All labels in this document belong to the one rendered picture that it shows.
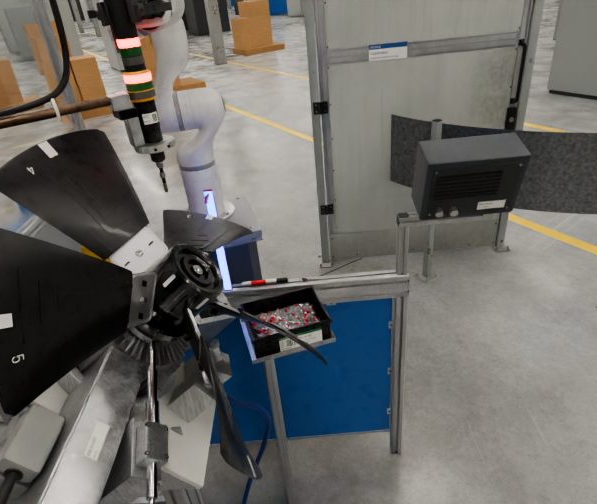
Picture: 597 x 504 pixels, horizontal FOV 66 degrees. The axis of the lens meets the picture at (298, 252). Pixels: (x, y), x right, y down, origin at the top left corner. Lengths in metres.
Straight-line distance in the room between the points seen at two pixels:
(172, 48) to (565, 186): 1.88
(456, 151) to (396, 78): 1.47
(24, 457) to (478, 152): 1.12
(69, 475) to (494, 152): 1.11
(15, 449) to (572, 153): 2.32
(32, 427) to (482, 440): 1.72
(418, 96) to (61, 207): 2.18
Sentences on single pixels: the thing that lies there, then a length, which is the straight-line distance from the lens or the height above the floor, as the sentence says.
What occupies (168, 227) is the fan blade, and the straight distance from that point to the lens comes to 1.11.
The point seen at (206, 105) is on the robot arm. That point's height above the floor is 1.35.
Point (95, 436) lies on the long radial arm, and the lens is 0.76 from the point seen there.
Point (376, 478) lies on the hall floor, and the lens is 1.96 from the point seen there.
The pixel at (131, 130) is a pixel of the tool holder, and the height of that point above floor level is 1.47.
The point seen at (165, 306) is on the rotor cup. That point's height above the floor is 1.19.
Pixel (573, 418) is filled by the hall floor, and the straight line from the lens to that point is 2.31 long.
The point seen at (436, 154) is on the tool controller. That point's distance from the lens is 1.24.
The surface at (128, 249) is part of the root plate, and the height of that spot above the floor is 1.26.
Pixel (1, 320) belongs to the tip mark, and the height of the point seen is 1.34.
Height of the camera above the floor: 1.66
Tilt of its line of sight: 31 degrees down
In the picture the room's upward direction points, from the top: 6 degrees counter-clockwise
